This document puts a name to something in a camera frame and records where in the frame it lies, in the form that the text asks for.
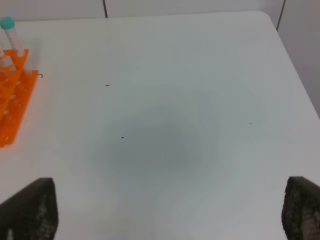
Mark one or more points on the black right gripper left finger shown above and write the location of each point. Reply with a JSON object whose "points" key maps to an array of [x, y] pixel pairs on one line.
{"points": [[31, 213]]}

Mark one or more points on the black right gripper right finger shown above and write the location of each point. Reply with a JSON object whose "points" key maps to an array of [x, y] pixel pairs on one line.
{"points": [[300, 214]]}

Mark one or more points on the orange test tube rack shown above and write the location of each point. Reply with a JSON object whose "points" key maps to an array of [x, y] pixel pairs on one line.
{"points": [[16, 87]]}

